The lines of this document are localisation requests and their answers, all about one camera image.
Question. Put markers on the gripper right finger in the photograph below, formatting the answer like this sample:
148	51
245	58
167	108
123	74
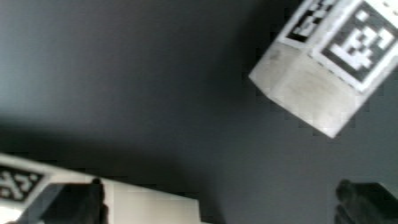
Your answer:
366	204

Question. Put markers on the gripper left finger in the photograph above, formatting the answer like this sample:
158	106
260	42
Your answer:
70	204

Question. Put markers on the white leg with tag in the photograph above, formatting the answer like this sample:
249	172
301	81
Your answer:
329	60

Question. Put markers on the white leg centre right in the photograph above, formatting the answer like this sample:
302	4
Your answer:
139	205

